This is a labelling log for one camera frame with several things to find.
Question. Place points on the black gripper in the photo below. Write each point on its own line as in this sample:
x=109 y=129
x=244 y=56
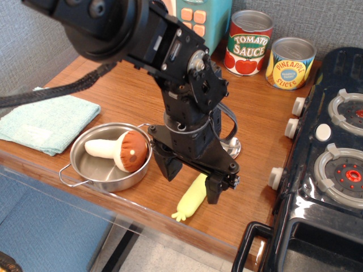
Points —
x=198 y=146

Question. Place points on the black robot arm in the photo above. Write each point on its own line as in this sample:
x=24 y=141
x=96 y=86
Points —
x=192 y=86

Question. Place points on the light blue folded cloth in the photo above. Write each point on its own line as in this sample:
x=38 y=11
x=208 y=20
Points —
x=50 y=125

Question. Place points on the teal toy microwave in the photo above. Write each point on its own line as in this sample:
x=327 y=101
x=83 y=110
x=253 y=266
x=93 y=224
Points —
x=209 y=19

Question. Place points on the yellow-green plush vegetable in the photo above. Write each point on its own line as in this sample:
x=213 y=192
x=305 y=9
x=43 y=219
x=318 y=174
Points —
x=191 y=200

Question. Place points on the shiny steel round object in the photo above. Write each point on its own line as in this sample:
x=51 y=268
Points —
x=233 y=147

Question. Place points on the plush brown mushroom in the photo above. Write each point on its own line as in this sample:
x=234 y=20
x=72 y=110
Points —
x=129 y=151

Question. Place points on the small steel pan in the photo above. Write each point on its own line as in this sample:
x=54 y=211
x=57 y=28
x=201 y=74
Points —
x=95 y=157

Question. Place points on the black toy stove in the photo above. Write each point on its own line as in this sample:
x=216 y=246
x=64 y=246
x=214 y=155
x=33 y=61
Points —
x=317 y=222

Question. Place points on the pineapple slices can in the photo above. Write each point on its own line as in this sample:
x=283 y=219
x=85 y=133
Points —
x=290 y=62

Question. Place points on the tomato sauce can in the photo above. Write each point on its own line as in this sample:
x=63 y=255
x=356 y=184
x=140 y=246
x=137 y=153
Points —
x=249 y=36

